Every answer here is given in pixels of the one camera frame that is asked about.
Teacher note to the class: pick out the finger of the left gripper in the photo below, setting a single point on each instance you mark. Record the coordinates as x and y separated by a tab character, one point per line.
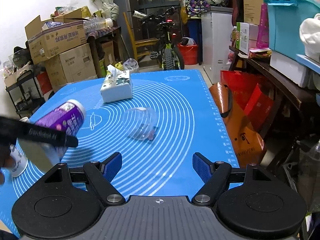
67	141

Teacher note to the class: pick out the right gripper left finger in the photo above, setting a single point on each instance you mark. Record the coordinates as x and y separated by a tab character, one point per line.
99	177

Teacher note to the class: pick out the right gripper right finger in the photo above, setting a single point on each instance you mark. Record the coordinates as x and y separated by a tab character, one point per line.
215	177

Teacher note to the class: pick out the purple paper cup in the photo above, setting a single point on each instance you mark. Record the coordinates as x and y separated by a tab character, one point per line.
68	117

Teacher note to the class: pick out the white patterned paper cup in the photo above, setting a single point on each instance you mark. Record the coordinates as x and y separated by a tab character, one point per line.
20	162

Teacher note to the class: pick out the clear plastic cup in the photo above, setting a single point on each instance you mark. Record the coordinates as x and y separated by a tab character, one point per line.
140	123

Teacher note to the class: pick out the person's left hand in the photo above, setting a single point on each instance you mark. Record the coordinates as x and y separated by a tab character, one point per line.
6	161

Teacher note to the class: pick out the black metal shelf rack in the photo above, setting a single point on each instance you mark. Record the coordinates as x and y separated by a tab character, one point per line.
27	104

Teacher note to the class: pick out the orange paper shopping bag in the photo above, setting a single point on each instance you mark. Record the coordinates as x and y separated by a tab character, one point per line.
248	145

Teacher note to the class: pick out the blue silicone baking mat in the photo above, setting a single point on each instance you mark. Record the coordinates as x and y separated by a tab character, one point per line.
133	169

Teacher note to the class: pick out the white tissue box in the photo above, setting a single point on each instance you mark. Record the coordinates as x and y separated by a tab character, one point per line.
117	85

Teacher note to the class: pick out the lower cardboard box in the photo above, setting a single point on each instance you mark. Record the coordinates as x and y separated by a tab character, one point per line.
71	66

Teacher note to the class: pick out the red gift bag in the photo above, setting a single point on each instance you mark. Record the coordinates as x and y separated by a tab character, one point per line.
253	93

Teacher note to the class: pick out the open top cardboard box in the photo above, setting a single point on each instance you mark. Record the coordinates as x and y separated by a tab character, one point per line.
49	38

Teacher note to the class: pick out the dark wooden side table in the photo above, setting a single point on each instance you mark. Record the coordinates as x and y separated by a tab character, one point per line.
302	103

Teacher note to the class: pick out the black green bicycle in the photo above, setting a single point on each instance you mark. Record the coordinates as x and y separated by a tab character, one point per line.
166	52

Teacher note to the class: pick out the red plastic bucket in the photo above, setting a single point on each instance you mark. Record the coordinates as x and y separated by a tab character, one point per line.
189	53

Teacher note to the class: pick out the wooden chair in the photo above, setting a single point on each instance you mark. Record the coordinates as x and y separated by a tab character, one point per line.
139	46

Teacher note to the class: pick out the white styrofoam box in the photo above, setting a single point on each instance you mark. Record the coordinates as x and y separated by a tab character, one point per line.
296	72

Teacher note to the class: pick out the green white product box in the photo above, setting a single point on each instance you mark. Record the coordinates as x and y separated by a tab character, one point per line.
246	36

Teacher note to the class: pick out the white chest freezer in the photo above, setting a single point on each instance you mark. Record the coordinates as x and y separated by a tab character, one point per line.
216	38

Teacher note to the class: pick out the teal plastic storage bin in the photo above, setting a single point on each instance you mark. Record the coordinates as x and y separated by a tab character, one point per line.
284	20

